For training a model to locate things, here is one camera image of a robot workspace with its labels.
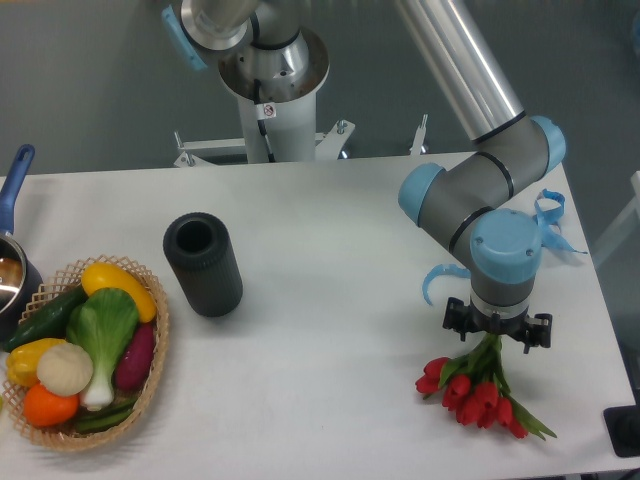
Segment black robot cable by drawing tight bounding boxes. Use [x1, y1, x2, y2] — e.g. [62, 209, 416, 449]
[251, 78, 277, 163]

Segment woven wicker basket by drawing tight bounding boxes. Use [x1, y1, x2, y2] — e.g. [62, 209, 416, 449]
[1, 255, 169, 452]

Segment dark grey ribbed vase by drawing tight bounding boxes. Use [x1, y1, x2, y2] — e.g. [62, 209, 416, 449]
[163, 212, 243, 317]

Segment blue handled saucepan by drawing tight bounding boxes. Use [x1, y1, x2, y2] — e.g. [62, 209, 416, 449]
[1, 144, 42, 341]

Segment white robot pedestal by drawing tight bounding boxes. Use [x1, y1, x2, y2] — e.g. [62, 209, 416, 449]
[219, 27, 329, 164]

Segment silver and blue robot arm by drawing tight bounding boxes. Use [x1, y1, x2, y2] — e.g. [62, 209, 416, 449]
[161, 1, 566, 348]

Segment white frame at right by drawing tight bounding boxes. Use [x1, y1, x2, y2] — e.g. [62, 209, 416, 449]
[592, 171, 639, 267]

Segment dark green cucumber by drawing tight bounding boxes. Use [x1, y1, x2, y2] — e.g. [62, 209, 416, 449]
[1, 286, 87, 353]

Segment green bean pods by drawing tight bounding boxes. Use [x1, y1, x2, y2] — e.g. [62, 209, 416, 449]
[74, 398, 137, 435]

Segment black device at edge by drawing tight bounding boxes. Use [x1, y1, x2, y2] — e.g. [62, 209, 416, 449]
[603, 405, 639, 458]

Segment crumpled blue tape ribbon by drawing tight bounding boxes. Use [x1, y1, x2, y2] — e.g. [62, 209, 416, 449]
[533, 189, 587, 254]

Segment purple sweet potato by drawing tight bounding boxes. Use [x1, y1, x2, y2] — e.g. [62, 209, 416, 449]
[114, 323, 155, 391]

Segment orange fruit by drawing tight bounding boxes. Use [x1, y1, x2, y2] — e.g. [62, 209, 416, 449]
[23, 383, 79, 427]

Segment red tulip bouquet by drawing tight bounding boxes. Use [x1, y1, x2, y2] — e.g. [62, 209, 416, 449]
[415, 334, 556, 440]

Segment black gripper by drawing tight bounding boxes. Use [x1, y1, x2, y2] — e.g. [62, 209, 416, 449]
[443, 297, 553, 354]

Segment curved blue tape strip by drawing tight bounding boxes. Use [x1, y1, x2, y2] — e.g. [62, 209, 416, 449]
[421, 264, 471, 306]

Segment yellow bell pepper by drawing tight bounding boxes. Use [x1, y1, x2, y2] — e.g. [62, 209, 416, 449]
[6, 338, 65, 388]

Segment white metal base frame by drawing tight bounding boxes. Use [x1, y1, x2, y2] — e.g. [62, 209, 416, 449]
[173, 114, 430, 168]

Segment green bok choy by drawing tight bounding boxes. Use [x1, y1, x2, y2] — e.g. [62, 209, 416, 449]
[66, 288, 139, 412]

